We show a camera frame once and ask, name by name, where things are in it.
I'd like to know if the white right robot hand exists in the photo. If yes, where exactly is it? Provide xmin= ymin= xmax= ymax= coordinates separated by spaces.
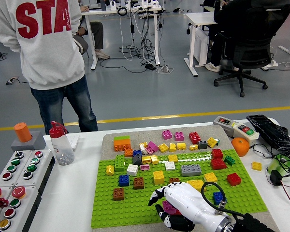
xmin=147 ymin=182 xmax=233 ymax=232

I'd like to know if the yellow curved brick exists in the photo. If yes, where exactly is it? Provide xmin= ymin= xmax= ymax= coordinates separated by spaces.
xmin=187 ymin=180 xmax=205 ymax=189

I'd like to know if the long grey brick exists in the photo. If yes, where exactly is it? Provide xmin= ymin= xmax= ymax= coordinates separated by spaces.
xmin=180 ymin=164 xmax=203 ymax=177

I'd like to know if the red square brick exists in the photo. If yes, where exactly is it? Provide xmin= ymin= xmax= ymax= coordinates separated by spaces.
xmin=226 ymin=173 xmax=242 ymax=187
xmin=210 ymin=158 xmax=228 ymax=171
xmin=211 ymin=148 xmax=224 ymax=160
xmin=188 ymin=131 xmax=201 ymax=145

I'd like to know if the small green brick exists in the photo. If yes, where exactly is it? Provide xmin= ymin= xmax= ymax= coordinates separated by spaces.
xmin=223 ymin=155 xmax=236 ymax=166

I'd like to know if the dark grey slope brick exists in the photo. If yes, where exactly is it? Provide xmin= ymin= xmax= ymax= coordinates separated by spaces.
xmin=131 ymin=154 xmax=143 ymax=166

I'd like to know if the tall green brick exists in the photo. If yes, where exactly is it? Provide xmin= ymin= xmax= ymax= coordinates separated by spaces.
xmin=114 ymin=154 xmax=126 ymax=173

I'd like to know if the large orange brick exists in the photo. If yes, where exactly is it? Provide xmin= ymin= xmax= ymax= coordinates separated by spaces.
xmin=113 ymin=139 xmax=132 ymax=152

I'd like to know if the green studded baseplate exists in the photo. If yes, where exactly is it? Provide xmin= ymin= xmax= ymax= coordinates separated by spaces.
xmin=90 ymin=149 xmax=268 ymax=229

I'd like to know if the orange fruit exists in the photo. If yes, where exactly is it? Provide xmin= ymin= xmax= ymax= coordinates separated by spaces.
xmin=231 ymin=137 xmax=250 ymax=157

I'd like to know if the grey-brown mat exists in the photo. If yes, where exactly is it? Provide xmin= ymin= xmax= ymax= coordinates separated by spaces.
xmin=91 ymin=124 xmax=280 ymax=232

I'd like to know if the black power adapter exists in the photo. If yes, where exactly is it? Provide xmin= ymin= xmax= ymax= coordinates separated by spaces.
xmin=270 ymin=170 xmax=284 ymax=186

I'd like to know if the green tape roll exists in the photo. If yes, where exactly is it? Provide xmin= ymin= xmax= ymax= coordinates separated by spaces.
xmin=267 ymin=154 xmax=290 ymax=174

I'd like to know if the black wrapped keyboard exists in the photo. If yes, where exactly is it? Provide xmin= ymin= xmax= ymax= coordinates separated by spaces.
xmin=246 ymin=114 xmax=290 ymax=155

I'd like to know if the clear bottle red cap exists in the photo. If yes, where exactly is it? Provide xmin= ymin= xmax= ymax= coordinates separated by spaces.
xmin=49 ymin=121 xmax=75 ymax=166

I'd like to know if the white desk cabinet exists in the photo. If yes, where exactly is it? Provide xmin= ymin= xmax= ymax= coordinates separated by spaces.
xmin=193 ymin=27 xmax=212 ymax=66

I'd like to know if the grey square block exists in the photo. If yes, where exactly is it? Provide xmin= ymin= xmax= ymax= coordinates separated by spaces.
xmin=10 ymin=130 xmax=46 ymax=152

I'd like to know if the grey push-button box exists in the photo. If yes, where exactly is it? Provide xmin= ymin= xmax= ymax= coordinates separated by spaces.
xmin=14 ymin=149 xmax=56 ymax=196
xmin=0 ymin=150 xmax=34 ymax=187

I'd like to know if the black office chair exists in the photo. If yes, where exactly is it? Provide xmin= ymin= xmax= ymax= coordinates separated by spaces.
xmin=213 ymin=4 xmax=290 ymax=98

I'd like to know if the orange cylinder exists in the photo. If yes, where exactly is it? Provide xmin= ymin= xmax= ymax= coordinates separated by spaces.
xmin=14 ymin=122 xmax=33 ymax=143

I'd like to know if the seated person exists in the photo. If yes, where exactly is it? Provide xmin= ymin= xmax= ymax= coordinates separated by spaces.
xmin=204 ymin=0 xmax=290 ymax=73
xmin=72 ymin=0 xmax=111 ymax=61

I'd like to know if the standing person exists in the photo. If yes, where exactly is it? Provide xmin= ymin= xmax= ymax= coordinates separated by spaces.
xmin=0 ymin=0 xmax=99 ymax=133

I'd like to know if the grey floor socket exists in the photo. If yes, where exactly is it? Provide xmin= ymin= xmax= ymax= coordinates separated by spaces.
xmin=4 ymin=76 xmax=20 ymax=86

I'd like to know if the thin black cable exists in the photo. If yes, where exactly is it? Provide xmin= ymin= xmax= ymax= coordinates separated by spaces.
xmin=252 ymin=144 xmax=275 ymax=159

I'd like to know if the grey switch box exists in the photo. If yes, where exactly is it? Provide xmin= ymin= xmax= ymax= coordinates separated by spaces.
xmin=213 ymin=116 xmax=240 ymax=137

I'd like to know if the white switch box green button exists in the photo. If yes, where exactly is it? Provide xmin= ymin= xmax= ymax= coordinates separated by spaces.
xmin=232 ymin=122 xmax=260 ymax=146

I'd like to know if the white wall switch panel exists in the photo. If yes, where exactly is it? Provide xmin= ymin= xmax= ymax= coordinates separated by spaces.
xmin=67 ymin=134 xmax=80 ymax=151

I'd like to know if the tangled cable bundle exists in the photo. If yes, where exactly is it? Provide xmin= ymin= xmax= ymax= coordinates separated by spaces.
xmin=99 ymin=7 xmax=165 ymax=73

